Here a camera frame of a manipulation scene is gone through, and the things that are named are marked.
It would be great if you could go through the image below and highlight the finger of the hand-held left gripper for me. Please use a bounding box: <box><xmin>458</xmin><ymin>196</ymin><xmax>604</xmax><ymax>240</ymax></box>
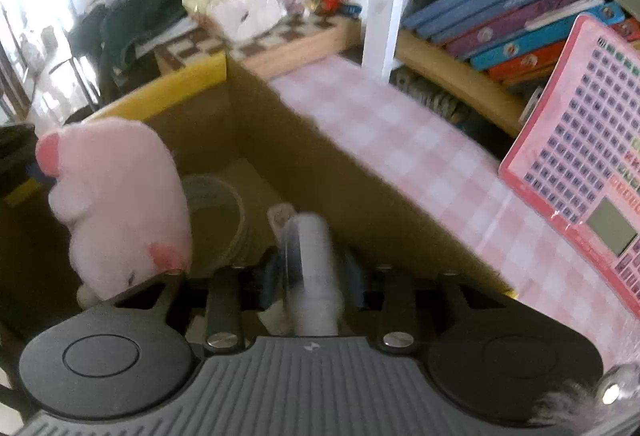
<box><xmin>0</xmin><ymin>123</ymin><xmax>57</xmax><ymax>191</ymax></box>

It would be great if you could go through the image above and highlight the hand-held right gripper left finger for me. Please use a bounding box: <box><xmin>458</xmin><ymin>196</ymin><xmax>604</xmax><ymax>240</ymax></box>
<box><xmin>112</xmin><ymin>256</ymin><xmax>282</xmax><ymax>352</ymax></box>

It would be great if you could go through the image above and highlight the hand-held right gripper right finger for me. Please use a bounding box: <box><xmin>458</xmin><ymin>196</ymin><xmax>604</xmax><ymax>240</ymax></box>
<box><xmin>344</xmin><ymin>250</ymin><xmax>507</xmax><ymax>353</ymax></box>

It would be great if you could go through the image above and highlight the clear tape roll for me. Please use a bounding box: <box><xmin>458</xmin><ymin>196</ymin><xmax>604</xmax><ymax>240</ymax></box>
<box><xmin>181</xmin><ymin>173</ymin><xmax>247</xmax><ymax>267</ymax></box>

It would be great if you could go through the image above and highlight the white tube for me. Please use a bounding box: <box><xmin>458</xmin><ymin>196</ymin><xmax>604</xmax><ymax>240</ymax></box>
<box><xmin>267</xmin><ymin>203</ymin><xmax>346</xmax><ymax>337</ymax></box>

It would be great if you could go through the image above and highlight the pink plush pig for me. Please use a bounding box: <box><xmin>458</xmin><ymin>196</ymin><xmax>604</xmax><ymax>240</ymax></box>
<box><xmin>35</xmin><ymin>120</ymin><xmax>193</xmax><ymax>307</ymax></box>

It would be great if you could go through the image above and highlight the yellow cardboard box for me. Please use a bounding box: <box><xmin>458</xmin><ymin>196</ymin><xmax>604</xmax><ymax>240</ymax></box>
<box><xmin>0</xmin><ymin>53</ymin><xmax>516</xmax><ymax>352</ymax></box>

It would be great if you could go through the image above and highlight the pink checkered tablecloth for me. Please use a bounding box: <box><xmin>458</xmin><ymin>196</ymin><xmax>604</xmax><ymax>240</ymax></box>
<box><xmin>270</xmin><ymin>54</ymin><xmax>640</xmax><ymax>367</ymax></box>

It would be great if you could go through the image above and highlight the dark green cloth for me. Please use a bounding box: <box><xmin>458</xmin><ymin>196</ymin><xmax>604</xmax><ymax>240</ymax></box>
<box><xmin>70</xmin><ymin>0</ymin><xmax>201</xmax><ymax>81</ymax></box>

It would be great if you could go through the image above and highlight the pink learning tablet toy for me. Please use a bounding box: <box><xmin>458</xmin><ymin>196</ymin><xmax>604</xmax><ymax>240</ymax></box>
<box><xmin>499</xmin><ymin>13</ymin><xmax>640</xmax><ymax>311</ymax></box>

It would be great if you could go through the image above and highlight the wooden shelf unit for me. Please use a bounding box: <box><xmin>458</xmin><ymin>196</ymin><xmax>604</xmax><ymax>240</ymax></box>
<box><xmin>395</xmin><ymin>0</ymin><xmax>640</xmax><ymax>137</ymax></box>

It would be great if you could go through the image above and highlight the floral tissue pack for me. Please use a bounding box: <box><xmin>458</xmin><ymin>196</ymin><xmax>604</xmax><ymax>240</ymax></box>
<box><xmin>182</xmin><ymin>0</ymin><xmax>301</xmax><ymax>41</ymax></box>

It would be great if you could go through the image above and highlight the wooden chessboard box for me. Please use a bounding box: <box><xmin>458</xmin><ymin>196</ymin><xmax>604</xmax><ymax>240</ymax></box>
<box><xmin>155</xmin><ymin>13</ymin><xmax>362</xmax><ymax>76</ymax></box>

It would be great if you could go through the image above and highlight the row of colourful books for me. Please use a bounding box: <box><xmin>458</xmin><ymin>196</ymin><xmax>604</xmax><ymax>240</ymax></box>
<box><xmin>400</xmin><ymin>0</ymin><xmax>626</xmax><ymax>86</ymax></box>

